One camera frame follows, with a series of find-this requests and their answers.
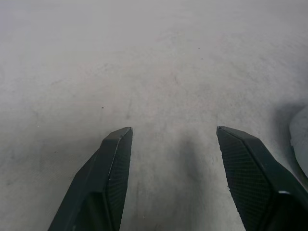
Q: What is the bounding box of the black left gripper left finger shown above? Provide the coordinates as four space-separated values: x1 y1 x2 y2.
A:
47 126 134 231

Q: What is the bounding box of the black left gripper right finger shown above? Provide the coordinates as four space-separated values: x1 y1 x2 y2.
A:
216 125 308 231

